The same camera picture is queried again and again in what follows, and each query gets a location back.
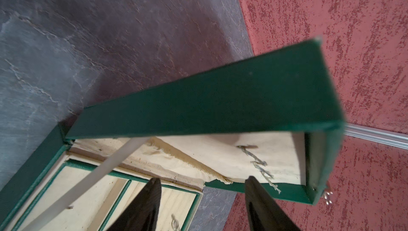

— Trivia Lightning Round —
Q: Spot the silver jewelry chain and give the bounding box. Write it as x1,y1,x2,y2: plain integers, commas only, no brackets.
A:
236,144,282,195

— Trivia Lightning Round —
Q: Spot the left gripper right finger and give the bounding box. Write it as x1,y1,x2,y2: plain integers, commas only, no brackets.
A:
245,176,300,231

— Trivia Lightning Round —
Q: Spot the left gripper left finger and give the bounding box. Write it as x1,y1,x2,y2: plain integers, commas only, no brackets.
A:
108,178,162,231

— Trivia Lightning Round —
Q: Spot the right aluminium corner post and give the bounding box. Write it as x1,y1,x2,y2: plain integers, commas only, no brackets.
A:
344,123,408,150

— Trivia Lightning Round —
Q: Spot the green jewelry box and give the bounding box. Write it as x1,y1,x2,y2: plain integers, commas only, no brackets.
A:
1,39,345,230

